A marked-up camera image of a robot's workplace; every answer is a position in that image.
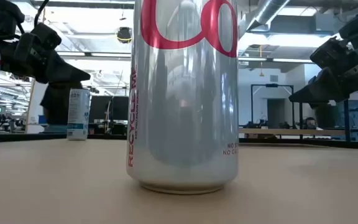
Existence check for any black table frame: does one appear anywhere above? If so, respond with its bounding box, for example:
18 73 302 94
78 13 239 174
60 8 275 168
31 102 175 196
0 133 358 151

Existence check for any silver Diet Coke can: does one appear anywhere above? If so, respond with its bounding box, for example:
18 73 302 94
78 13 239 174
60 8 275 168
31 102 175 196
126 0 240 195

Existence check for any Celsius Arctic Vibe can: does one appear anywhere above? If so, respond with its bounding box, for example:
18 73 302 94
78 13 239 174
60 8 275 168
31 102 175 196
66 88 91 141

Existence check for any black computer monitor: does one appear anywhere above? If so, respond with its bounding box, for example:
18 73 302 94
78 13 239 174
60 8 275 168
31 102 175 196
89 95 129 123

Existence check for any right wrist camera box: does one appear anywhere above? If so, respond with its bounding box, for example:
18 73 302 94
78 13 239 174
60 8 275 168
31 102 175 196
309 36 346 71

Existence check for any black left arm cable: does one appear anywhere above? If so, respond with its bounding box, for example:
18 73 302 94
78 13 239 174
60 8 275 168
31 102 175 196
34 0 50 28

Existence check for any silver ventilation duct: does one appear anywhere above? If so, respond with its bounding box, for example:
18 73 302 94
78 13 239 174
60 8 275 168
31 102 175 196
239 0 291 32

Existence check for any thin yellow hanging cable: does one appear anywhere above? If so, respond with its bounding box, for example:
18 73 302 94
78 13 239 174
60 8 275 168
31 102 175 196
104 68 124 132

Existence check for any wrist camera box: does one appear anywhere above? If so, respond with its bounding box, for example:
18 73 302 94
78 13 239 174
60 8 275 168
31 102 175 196
309 36 346 71
29 22 62 52

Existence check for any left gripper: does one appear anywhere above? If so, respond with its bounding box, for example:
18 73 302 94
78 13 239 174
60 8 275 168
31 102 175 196
0 32 91 91

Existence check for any black ceiling-hung device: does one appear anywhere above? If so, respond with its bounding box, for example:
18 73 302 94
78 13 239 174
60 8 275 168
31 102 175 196
116 27 133 44

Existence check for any wooden shelf with black frame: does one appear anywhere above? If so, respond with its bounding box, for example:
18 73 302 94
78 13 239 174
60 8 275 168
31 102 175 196
238 98 358 143

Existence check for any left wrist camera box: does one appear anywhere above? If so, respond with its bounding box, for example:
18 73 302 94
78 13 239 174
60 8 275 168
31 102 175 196
29 22 62 52

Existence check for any black background rig frame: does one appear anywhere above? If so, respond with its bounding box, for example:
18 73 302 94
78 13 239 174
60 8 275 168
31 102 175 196
250 83 295 129

